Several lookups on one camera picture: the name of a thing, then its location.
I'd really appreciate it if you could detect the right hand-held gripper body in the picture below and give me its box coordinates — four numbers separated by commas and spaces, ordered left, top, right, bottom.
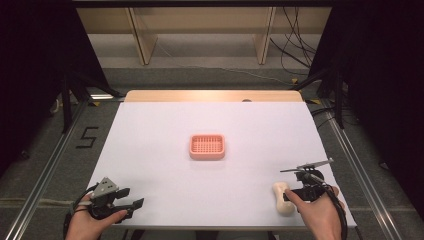
279, 158, 335, 203

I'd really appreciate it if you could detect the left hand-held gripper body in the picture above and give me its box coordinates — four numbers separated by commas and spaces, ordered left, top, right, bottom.
86, 176, 131, 222

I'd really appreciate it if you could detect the white bone-shaped soap bar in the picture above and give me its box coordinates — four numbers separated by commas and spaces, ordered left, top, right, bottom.
272, 181, 296, 216

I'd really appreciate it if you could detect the pink slotted soap dish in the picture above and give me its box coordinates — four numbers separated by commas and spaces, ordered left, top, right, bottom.
188, 133, 226, 161

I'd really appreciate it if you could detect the person's right hand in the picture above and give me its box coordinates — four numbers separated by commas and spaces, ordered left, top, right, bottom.
284, 185, 346, 240

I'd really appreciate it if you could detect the person's left hand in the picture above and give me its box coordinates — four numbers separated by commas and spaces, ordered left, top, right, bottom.
65, 209, 128, 240

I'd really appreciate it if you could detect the white table cover sheet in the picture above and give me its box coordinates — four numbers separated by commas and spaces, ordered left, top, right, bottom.
86, 101, 357, 232

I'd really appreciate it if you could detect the black metal stand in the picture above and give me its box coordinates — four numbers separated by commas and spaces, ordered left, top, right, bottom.
59, 70, 125, 135
292, 65, 347, 130

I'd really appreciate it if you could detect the light wooden table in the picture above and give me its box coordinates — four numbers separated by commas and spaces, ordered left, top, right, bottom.
123, 89, 304, 104

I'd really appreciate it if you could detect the beige wooden furniture leg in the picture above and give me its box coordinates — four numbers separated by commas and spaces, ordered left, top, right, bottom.
126, 7, 159, 67
252, 7, 278, 66

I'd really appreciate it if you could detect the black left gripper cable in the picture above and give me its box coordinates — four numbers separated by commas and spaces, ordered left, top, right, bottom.
62, 184, 100, 240

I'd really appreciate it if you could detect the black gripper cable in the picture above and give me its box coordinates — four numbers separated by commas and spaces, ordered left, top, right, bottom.
309, 173, 350, 240
62, 184, 100, 240

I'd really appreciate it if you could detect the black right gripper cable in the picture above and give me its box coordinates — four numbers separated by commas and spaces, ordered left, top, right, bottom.
309, 173, 350, 240

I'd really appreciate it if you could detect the aluminium floor rail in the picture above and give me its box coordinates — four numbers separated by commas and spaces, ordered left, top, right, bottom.
319, 99, 403, 240
3, 99, 92, 240

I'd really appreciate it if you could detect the bundle of black cables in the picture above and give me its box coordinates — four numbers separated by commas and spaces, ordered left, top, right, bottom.
269, 6, 318, 78

